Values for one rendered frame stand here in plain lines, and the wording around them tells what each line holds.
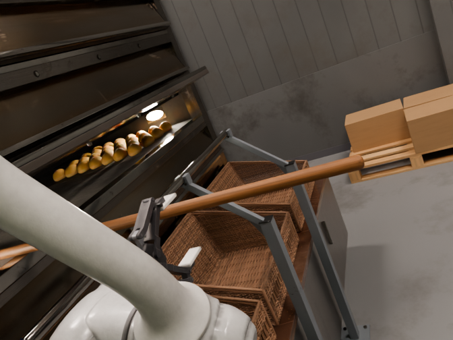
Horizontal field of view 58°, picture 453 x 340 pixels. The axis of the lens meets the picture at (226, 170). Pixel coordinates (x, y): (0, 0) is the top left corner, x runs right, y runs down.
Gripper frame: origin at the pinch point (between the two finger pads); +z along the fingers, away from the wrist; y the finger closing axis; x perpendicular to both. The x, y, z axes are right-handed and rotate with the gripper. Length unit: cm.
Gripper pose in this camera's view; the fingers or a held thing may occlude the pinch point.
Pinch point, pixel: (181, 224)
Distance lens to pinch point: 91.1
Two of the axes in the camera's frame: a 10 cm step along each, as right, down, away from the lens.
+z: 2.9, -3.8, 8.8
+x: 8.8, -2.6, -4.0
